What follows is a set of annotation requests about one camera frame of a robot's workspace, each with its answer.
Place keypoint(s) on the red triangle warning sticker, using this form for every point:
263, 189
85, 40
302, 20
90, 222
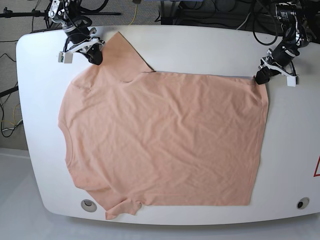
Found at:
317, 169

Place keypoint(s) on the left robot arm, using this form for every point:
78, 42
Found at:
298, 19

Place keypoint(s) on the peach pink T-shirt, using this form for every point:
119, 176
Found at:
139, 137

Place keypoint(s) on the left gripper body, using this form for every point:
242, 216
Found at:
280, 59

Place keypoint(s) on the black equipment frame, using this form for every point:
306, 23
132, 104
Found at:
246, 15

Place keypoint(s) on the table cable grommet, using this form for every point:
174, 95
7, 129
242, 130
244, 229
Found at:
88, 205
303, 203

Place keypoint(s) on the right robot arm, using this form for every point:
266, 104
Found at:
79, 24

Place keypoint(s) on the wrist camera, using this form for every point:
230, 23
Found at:
291, 80
65, 57

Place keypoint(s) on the right table cable grommet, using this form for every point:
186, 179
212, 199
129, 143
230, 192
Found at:
303, 203

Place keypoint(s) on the black tripod stand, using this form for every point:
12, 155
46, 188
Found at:
15, 14

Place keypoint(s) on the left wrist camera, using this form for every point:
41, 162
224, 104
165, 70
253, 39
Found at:
291, 80

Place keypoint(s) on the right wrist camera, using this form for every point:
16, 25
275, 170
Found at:
65, 57

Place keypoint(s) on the left table cable grommet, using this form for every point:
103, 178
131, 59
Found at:
88, 205

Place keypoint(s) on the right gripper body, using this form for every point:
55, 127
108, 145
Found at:
77, 38

